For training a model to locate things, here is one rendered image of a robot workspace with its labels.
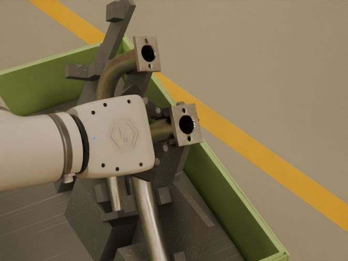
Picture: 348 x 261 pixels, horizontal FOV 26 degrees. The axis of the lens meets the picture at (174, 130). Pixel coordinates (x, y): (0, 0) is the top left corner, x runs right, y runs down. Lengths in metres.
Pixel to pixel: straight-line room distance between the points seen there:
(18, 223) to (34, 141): 0.48
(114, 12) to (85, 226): 0.37
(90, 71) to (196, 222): 0.41
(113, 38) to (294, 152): 1.42
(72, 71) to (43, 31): 1.83
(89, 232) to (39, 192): 0.16
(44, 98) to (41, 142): 0.66
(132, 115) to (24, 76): 0.56
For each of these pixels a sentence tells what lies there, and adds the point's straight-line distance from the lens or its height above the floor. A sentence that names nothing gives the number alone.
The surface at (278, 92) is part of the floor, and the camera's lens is 2.89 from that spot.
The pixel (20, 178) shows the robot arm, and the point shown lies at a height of 1.24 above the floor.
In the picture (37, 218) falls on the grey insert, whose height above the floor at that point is 0.85.
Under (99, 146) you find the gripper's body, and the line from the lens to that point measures 0.94.
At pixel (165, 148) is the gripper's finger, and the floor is 1.17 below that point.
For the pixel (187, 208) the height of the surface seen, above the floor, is 1.03.
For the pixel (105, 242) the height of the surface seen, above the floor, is 0.90.
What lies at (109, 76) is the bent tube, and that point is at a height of 1.11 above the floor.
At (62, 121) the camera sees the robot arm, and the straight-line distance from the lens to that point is 0.92.
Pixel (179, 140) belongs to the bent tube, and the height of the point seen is 1.18.
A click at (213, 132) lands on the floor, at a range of 2.71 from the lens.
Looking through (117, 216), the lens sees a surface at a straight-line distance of 1.20.
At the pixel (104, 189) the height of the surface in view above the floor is 0.96.
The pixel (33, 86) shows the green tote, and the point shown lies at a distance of 1.52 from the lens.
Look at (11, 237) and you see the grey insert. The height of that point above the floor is 0.85.
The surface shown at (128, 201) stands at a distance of 1.14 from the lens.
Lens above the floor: 1.89
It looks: 44 degrees down
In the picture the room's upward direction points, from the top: straight up
